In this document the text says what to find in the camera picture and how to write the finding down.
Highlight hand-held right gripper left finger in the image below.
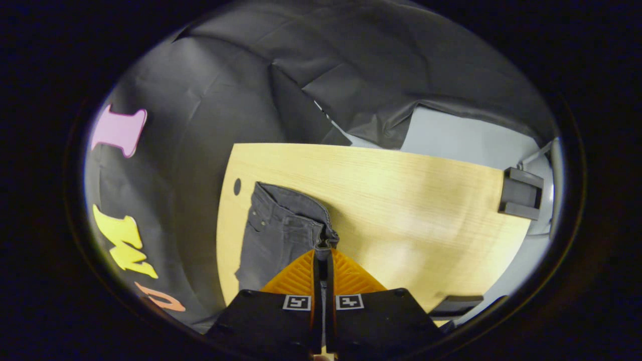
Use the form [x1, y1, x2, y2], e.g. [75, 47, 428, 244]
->
[206, 249, 322, 354]

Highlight dark grey jeans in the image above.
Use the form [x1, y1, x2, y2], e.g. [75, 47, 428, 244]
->
[235, 182, 340, 291]

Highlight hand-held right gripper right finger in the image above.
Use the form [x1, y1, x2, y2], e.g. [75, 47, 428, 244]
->
[326, 248, 447, 354]

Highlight black plastic bracket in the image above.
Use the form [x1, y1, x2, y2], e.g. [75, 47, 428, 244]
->
[498, 167, 545, 221]

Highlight black backdrop cloth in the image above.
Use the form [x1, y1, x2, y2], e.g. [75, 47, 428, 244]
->
[85, 0, 560, 326]

